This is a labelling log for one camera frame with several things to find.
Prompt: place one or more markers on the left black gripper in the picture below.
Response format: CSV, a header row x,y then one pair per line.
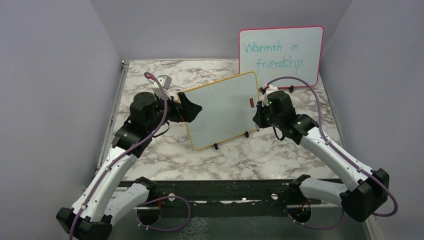
x,y
184,111

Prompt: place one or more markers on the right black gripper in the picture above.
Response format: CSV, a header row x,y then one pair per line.
x,y
258,117

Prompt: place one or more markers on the white marker with red cap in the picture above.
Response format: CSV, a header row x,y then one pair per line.
x,y
253,108

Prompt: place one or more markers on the yellow framed whiteboard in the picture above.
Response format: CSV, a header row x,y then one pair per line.
x,y
226,111

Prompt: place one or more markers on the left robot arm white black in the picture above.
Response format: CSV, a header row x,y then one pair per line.
x,y
94,214

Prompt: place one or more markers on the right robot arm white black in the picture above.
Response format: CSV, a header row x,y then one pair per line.
x,y
362,189

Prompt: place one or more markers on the pink framed whiteboard with writing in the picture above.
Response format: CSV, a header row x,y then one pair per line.
x,y
293,53

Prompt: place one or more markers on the pink board stand feet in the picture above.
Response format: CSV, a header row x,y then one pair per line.
x,y
290,88

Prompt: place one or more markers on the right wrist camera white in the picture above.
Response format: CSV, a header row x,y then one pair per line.
x,y
266,99

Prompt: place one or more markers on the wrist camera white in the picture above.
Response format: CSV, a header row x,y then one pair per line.
x,y
165,82
266,99

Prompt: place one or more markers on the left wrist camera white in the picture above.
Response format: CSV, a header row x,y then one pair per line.
x,y
165,82

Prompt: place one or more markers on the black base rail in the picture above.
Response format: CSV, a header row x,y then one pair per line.
x,y
234,198

